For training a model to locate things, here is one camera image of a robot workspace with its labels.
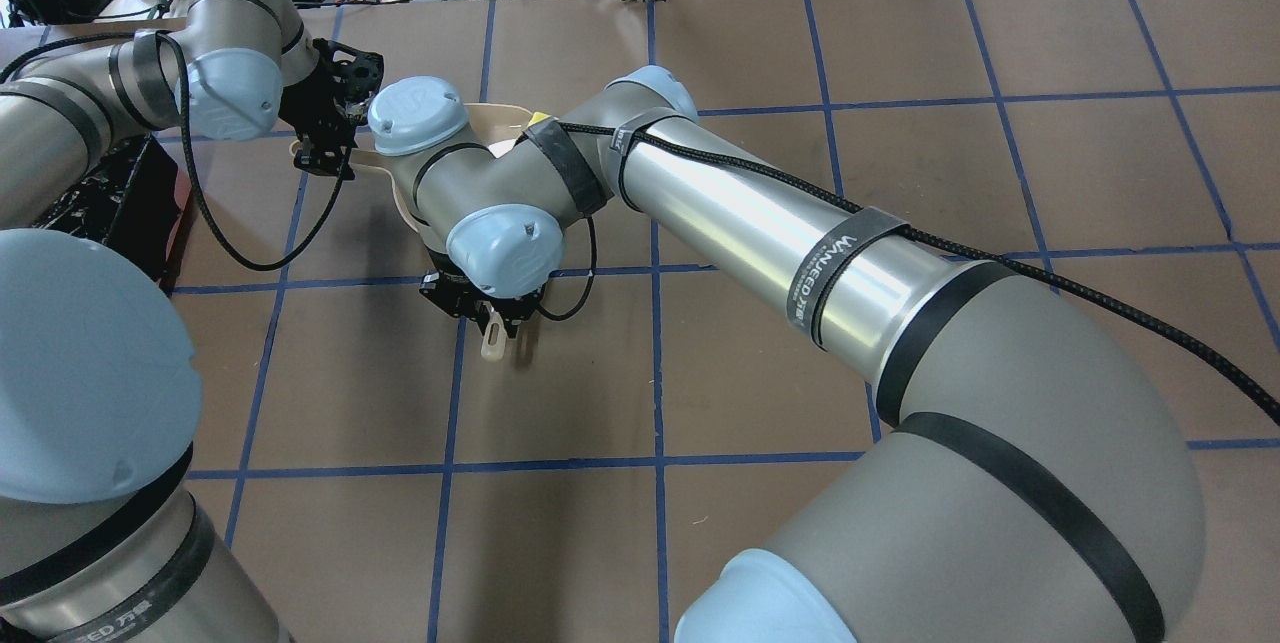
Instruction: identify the white hand brush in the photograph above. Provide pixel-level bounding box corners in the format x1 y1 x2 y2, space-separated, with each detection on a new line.
480 305 521 362

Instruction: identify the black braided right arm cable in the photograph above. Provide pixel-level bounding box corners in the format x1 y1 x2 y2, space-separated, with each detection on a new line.
540 120 1280 427

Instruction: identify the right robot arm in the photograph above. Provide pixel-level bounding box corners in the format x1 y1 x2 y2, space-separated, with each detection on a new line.
367 67 1204 642

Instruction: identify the beige plastic dustpan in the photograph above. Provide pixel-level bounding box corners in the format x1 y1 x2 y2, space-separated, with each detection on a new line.
348 102 535 251

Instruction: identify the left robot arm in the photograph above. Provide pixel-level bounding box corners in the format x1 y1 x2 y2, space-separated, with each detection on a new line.
3 0 381 642

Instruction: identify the bin with black bag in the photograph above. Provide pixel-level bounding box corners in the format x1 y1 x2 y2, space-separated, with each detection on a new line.
31 134 193 295

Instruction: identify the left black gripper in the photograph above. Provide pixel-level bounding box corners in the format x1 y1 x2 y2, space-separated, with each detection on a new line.
280 38 385 174

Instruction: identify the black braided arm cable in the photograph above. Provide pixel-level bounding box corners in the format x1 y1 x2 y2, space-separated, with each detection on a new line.
0 28 361 273
540 120 1280 427

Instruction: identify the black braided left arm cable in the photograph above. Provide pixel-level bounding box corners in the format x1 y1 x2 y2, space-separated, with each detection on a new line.
0 28 361 273

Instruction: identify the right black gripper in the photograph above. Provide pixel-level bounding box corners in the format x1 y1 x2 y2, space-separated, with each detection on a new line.
419 268 547 339

